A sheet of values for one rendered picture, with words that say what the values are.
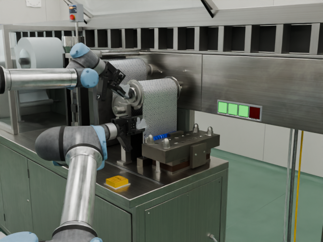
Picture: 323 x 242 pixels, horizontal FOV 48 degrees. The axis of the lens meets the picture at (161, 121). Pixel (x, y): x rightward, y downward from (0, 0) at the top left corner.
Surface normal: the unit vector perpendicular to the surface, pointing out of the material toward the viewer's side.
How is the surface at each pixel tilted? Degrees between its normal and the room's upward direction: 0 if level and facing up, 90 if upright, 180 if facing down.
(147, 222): 90
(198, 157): 90
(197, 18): 90
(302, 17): 90
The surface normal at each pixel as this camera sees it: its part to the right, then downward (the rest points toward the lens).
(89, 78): 0.62, 0.18
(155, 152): -0.72, 0.15
